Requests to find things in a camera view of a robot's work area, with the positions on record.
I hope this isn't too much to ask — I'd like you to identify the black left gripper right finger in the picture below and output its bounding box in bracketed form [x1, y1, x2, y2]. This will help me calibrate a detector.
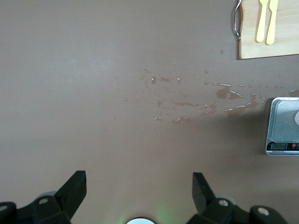
[188, 172, 287, 224]

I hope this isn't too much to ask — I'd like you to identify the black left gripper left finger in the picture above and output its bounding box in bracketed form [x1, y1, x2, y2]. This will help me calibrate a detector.
[0, 170, 87, 224]

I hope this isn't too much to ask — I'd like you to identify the silver digital kitchen scale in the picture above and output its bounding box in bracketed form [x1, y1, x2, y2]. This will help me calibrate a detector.
[265, 97, 299, 156]

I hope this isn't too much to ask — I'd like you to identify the yellow plastic fork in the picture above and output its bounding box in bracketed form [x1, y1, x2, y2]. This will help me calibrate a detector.
[256, 0, 269, 43]

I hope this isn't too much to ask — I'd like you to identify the yellow plastic knife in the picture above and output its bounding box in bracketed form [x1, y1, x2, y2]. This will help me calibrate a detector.
[265, 0, 279, 45]

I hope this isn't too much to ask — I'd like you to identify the wooden cutting board metal handle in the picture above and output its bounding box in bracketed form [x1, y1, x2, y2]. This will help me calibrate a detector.
[232, 0, 299, 61]

